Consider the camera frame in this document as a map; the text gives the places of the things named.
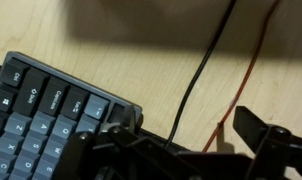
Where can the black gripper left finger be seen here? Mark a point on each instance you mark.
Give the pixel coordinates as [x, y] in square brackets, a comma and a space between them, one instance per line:
[117, 156]

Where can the dark grey mechanical keyboard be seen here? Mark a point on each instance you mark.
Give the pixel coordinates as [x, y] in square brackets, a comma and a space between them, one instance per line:
[41, 100]

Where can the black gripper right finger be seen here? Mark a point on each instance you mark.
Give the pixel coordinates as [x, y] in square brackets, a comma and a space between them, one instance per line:
[277, 150]

